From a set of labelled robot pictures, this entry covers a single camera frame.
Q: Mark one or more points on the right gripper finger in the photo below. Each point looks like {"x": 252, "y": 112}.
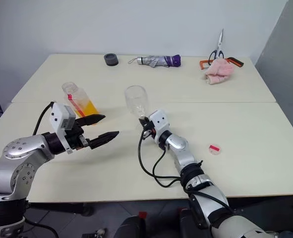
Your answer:
{"x": 142, "y": 122}
{"x": 147, "y": 119}

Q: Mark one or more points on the clear wine glass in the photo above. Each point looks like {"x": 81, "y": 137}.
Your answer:
{"x": 135, "y": 99}

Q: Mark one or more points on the folded silver purple umbrella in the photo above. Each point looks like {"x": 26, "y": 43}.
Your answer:
{"x": 156, "y": 60}

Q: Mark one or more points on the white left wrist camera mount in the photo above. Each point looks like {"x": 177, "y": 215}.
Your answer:
{"x": 58, "y": 119}

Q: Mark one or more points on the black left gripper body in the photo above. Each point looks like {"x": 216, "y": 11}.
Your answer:
{"x": 75, "y": 138}

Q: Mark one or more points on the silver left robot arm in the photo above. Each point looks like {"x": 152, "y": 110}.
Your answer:
{"x": 15, "y": 158}

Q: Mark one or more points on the clear lid with pink tape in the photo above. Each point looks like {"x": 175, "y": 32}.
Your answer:
{"x": 214, "y": 149}

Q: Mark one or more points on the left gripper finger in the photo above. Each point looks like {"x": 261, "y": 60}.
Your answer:
{"x": 91, "y": 119}
{"x": 102, "y": 139}

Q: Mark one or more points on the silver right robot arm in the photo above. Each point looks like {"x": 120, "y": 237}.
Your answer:
{"x": 186, "y": 153}

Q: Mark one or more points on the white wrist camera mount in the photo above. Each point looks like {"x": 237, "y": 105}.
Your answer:
{"x": 58, "y": 119}
{"x": 159, "y": 121}

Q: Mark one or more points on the dark rounded shape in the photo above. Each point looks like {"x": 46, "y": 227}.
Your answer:
{"x": 131, "y": 228}

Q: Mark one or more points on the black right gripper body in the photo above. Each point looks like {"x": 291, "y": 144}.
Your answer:
{"x": 149, "y": 130}

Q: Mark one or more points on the black table frame bar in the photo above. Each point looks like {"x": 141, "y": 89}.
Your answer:
{"x": 62, "y": 207}

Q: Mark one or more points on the bottle with orange liquid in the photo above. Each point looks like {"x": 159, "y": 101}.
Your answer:
{"x": 80, "y": 99}

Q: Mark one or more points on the orange black hacksaw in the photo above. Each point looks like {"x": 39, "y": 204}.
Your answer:
{"x": 236, "y": 62}

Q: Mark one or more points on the grey partition panel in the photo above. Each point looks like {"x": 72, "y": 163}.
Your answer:
{"x": 282, "y": 62}

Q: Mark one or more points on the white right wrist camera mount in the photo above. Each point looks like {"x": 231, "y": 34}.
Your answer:
{"x": 159, "y": 121}

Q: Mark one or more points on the pink fluffy towel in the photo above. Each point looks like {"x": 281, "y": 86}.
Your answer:
{"x": 219, "y": 72}

